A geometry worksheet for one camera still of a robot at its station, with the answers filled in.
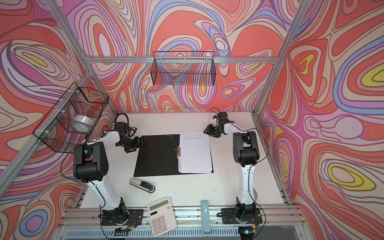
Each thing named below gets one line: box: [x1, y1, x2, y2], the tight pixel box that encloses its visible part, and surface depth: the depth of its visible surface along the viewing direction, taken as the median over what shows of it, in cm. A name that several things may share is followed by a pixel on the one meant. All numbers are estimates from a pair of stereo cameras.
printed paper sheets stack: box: [178, 132, 213, 174], surface depth 98 cm
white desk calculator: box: [147, 197, 178, 237], surface depth 73 cm
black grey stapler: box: [129, 177, 156, 193], surface depth 83 cm
